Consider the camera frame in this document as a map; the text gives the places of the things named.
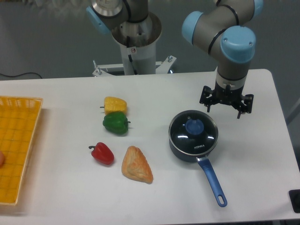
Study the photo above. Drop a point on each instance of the glass lid blue knob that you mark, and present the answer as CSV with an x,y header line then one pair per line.
x,y
192,134

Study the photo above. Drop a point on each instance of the black device table edge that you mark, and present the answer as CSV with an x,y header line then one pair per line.
x,y
295,200

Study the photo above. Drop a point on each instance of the white metal base frame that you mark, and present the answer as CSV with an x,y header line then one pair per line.
x,y
162,67

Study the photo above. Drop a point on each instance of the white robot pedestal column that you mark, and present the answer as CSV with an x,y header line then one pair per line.
x,y
137,42

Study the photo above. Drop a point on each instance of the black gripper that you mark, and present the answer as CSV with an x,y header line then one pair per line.
x,y
227,96

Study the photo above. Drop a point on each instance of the yellow bell pepper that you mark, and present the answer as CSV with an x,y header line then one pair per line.
x,y
114,104

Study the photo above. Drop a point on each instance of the green bell pepper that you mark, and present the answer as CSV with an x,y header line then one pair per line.
x,y
116,122

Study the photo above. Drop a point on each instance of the dark saucepan blue handle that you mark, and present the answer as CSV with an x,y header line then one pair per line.
x,y
206,166

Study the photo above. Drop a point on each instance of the red bell pepper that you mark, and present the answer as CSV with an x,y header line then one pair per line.
x,y
102,153

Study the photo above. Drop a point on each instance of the yellow woven basket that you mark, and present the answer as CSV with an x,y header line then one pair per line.
x,y
18,121

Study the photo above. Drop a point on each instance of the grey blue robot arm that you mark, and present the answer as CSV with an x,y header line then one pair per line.
x,y
221,34

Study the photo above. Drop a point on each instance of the golden pastry turnover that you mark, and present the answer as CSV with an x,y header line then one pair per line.
x,y
135,166

